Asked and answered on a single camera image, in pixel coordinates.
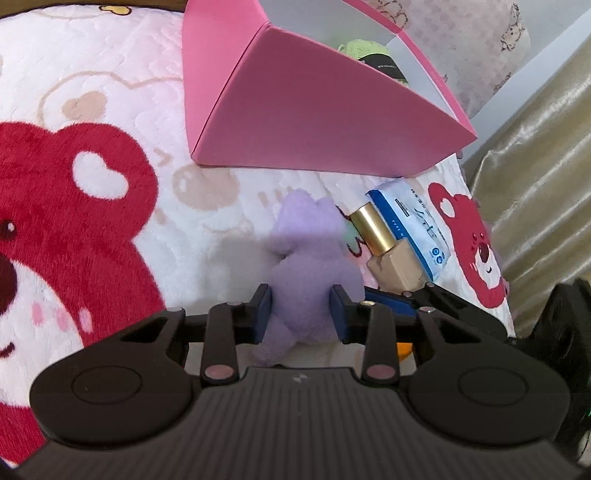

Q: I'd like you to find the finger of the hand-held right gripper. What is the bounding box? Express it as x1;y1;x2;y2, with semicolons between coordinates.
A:
364;281;514;341

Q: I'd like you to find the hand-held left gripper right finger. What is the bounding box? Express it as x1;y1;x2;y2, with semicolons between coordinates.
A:
330;284;506;385

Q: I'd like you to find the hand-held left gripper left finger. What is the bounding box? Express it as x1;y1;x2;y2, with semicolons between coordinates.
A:
107;284;273;385

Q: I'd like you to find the foundation bottle with gold cap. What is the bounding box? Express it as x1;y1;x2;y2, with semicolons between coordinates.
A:
348;202;428;294

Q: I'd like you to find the purple plush toy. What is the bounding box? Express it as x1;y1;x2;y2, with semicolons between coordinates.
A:
252;191;365;367

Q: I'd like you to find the blue wet wipes packet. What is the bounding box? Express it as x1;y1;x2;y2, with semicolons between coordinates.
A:
366;178;451;282

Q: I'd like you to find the pink cardboard box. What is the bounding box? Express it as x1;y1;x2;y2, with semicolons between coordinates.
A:
182;0;478;178

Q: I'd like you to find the gold satin cloth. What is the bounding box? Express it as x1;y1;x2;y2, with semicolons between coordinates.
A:
462;41;591;337

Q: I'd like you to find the green yarn ball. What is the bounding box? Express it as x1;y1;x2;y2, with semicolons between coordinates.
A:
337;39;414;88

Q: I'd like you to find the pink floral pillow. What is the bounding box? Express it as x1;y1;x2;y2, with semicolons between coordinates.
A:
365;0;532;116

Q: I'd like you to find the printed bear blanket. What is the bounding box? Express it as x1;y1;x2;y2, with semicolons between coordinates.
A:
0;4;513;467

